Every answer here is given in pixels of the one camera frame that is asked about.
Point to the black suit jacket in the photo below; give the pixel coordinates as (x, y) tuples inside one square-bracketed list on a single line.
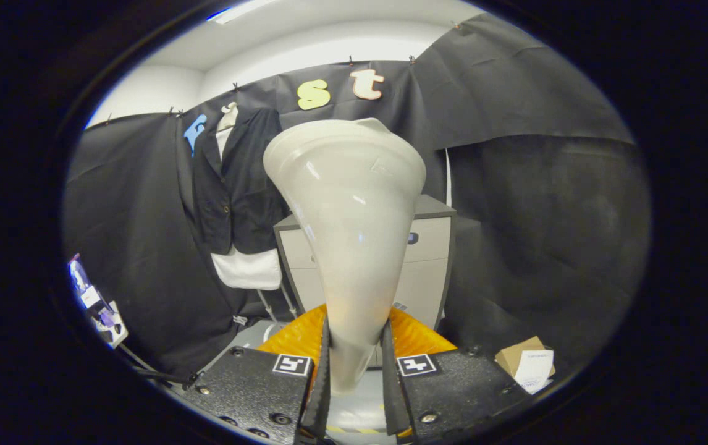
[(249, 185)]

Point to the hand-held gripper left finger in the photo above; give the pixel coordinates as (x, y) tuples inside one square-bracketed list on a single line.
[(320, 395)]

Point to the long ceiling light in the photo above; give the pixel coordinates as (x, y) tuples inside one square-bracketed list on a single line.
[(243, 9)]

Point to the grey cabinet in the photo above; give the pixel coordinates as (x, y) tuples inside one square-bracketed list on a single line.
[(431, 272)]

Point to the white paper sheet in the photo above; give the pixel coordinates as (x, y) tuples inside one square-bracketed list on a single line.
[(534, 371)]

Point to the white garment steamer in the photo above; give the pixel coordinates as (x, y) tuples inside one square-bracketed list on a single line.
[(348, 235)]

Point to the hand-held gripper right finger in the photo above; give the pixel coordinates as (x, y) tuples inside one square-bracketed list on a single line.
[(392, 395)]

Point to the white device with screen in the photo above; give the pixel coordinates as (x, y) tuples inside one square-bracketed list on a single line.
[(104, 318)]

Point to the cardboard box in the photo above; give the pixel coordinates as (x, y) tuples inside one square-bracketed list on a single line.
[(511, 355)]

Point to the black backdrop cloth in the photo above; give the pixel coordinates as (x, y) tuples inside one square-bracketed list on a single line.
[(545, 216)]

